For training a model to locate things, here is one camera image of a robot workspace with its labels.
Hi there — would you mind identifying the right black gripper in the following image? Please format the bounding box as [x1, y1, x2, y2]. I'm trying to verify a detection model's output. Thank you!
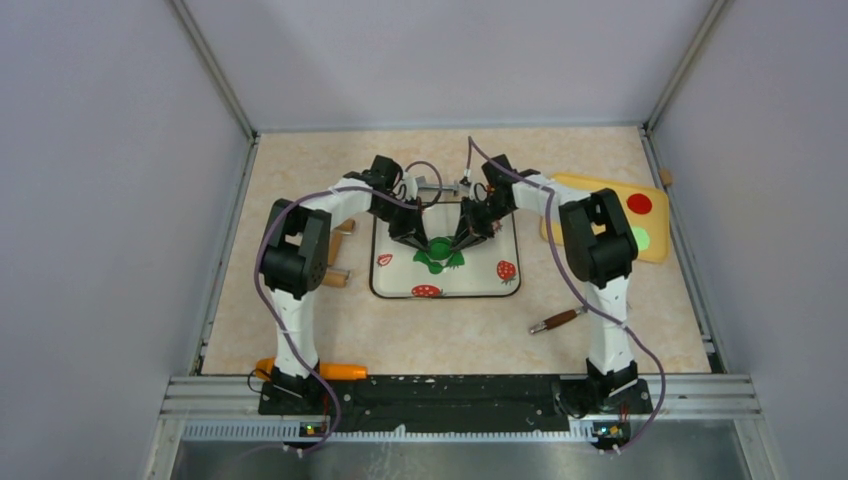
[451, 197, 514, 256]

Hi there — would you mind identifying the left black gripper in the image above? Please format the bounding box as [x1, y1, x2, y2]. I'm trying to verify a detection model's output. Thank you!
[369, 196, 428, 252]

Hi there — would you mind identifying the green dough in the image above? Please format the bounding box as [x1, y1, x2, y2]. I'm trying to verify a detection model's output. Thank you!
[412, 236, 466, 275]

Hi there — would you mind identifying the white strawberry tray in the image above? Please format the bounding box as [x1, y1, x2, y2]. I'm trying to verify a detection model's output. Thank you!
[369, 202, 521, 299]

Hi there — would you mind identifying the wooden rolling pin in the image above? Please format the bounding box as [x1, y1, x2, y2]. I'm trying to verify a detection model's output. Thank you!
[322, 219, 356, 288]

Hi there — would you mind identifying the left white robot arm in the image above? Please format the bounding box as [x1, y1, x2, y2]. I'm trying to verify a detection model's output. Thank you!
[254, 156, 429, 414]

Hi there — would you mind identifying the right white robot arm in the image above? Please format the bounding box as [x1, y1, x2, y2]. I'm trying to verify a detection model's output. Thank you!
[451, 155, 638, 412]

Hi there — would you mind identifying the light green dough disc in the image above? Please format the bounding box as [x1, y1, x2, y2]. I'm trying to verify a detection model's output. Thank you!
[632, 227, 651, 251]

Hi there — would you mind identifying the red dough disc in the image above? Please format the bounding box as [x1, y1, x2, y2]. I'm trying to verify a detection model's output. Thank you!
[627, 193, 653, 215]

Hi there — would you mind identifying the grey toy bolt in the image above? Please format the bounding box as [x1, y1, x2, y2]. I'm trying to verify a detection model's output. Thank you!
[418, 183, 463, 197]

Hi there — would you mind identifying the orange marker pen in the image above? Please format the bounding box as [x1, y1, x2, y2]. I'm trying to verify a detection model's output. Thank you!
[255, 358, 368, 381]

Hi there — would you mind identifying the yellow cutting board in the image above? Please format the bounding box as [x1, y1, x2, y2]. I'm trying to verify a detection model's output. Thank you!
[550, 173, 671, 264]

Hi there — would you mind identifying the small wooden block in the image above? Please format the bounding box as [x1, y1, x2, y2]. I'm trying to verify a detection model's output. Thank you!
[658, 168, 673, 188]

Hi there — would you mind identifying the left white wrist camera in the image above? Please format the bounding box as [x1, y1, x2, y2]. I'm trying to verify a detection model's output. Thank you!
[400, 174, 421, 204]

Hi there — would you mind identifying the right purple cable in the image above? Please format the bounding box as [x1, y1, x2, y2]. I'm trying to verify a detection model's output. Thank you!
[466, 136, 666, 452]

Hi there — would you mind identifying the purple cable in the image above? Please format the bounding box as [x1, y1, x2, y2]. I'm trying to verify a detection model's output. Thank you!
[466, 136, 666, 452]
[254, 160, 444, 455]

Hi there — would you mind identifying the wooden handled scraper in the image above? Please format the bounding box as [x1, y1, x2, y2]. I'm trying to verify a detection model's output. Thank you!
[528, 306, 587, 335]

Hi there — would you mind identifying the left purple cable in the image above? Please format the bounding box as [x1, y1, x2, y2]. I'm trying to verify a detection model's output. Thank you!
[254, 160, 444, 455]

